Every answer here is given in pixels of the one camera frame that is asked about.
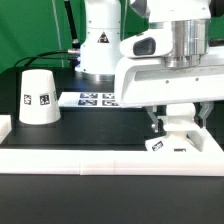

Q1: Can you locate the white lamp base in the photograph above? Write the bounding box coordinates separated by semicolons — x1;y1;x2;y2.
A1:
144;102;205;153

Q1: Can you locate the black cable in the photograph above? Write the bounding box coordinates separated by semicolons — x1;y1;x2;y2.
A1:
14;49;81;68

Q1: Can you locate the white marker tag sheet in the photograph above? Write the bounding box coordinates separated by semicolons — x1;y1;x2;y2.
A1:
58;92;118;108

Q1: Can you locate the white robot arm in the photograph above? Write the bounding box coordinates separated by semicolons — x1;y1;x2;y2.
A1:
79;0;224;108

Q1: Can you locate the white lamp shade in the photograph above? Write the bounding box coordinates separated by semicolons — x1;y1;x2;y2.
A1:
19;69;61;125

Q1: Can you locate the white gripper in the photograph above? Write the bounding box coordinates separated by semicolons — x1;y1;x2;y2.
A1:
114;54;224;133

